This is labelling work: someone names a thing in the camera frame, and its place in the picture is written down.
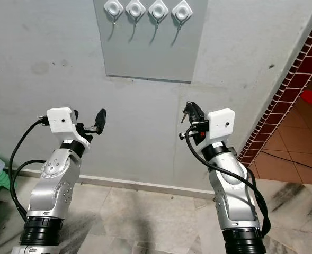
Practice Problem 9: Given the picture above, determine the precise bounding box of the silver key bunch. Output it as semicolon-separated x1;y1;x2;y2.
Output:
180;106;189;125

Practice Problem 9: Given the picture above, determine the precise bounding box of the grey hook board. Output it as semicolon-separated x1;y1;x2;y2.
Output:
93;0;210;84

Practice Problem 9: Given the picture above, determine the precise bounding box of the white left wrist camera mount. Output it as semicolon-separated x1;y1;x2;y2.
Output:
46;107;90;148

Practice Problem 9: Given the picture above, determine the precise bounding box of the thin black floor cable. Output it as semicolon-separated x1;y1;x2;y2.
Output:
256;150;312;173

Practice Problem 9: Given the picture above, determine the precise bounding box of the white wall hook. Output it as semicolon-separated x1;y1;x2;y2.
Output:
148;0;170;24
172;0;193;26
126;0;147;24
104;0;124;24

